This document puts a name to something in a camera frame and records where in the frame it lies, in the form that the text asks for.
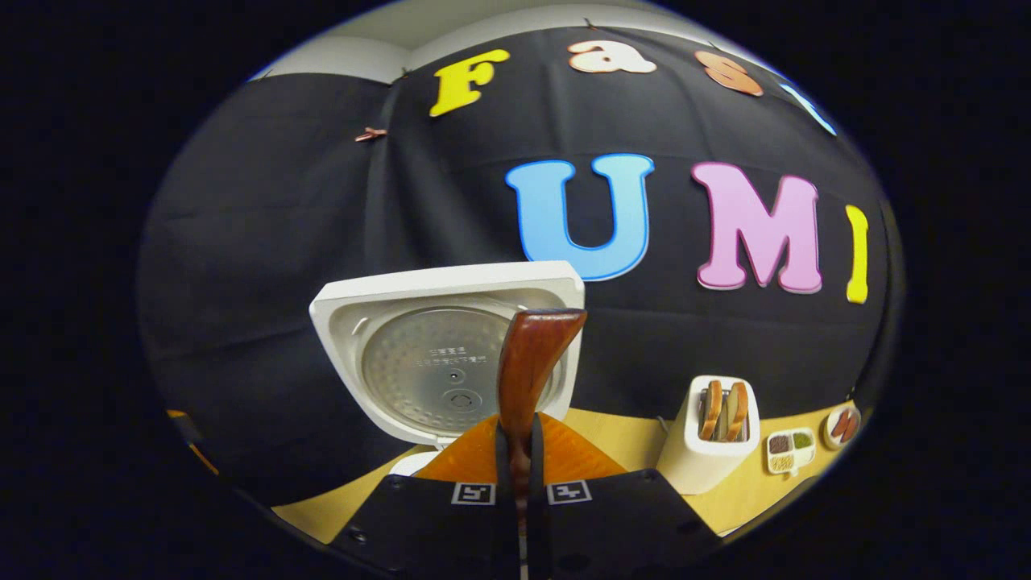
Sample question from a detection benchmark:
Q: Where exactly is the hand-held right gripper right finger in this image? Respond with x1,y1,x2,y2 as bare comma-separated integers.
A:
528,412,722,580

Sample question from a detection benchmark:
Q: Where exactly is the toasted bread slice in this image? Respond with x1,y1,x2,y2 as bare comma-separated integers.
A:
724,381,750,443
698,379,724,442

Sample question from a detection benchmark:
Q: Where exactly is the round white plate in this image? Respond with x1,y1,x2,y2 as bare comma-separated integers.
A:
822,404,863,450

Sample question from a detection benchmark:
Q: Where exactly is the white toaster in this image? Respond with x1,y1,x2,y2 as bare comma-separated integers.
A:
656,375,761,495

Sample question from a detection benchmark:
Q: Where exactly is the brown wooden spoon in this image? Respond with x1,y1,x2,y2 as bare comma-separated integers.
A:
496,308,589,516

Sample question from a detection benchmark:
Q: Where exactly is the white rice cooker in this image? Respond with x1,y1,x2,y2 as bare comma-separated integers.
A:
309,259,587,479

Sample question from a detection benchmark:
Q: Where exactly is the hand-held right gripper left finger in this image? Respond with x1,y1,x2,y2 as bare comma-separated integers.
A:
330,412,520,580

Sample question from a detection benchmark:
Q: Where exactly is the white divided grain dish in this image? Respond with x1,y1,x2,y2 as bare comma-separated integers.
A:
764,427,817,476

